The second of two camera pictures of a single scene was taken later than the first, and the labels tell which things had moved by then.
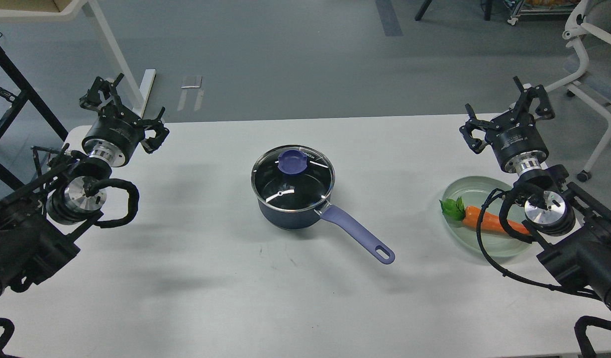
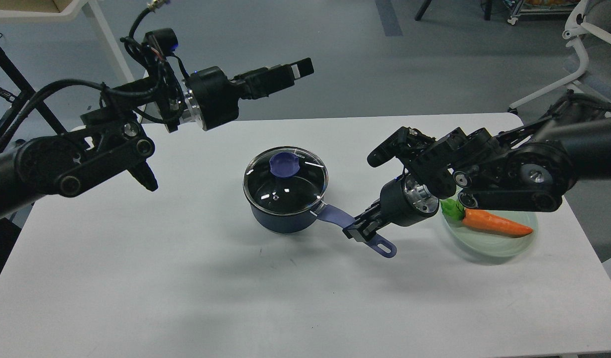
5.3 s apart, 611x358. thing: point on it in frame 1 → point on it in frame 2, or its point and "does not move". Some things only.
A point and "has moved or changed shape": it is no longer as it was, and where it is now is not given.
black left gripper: [112, 136] → [215, 99]
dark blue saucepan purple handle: [383, 253] has moved or changed shape
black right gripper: [519, 145] → [403, 202]
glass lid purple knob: [292, 161] has moved or changed shape
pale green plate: [495, 244] does not move
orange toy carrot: [469, 216] does not move
